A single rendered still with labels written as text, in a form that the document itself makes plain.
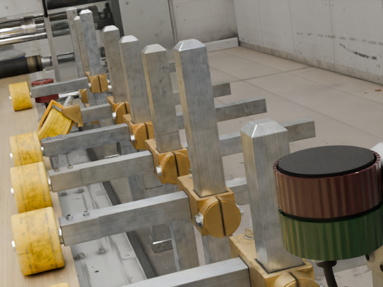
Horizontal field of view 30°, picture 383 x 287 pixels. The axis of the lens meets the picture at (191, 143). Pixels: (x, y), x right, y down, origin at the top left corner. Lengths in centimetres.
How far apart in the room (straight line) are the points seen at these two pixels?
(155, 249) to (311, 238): 108
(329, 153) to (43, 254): 57
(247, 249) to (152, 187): 70
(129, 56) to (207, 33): 823
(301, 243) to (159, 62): 75
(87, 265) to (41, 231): 76
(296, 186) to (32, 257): 58
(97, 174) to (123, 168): 4
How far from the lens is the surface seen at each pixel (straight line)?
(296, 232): 40
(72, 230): 94
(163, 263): 141
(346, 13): 658
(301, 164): 40
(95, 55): 212
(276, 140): 65
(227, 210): 90
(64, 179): 118
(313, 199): 39
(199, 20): 955
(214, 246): 94
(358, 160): 40
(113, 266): 164
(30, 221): 93
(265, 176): 66
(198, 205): 91
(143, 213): 95
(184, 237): 120
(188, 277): 72
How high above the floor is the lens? 127
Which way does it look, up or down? 15 degrees down
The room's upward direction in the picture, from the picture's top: 9 degrees counter-clockwise
